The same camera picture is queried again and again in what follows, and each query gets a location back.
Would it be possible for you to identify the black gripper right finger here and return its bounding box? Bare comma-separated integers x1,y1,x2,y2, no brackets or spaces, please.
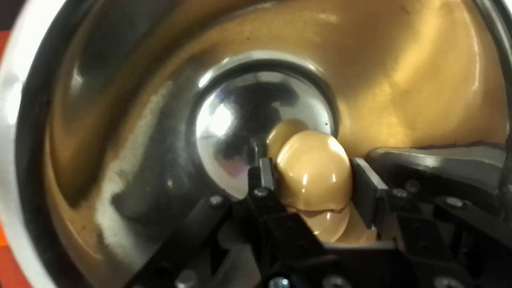
350,144,512,288

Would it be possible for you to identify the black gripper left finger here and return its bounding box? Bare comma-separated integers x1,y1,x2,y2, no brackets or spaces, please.
126,152,321,288

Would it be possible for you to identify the beige toy egg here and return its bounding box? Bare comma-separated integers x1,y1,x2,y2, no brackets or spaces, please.
265,118,354,246

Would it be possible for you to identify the silver metal bowl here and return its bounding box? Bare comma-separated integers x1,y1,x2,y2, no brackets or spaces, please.
0,0,512,288

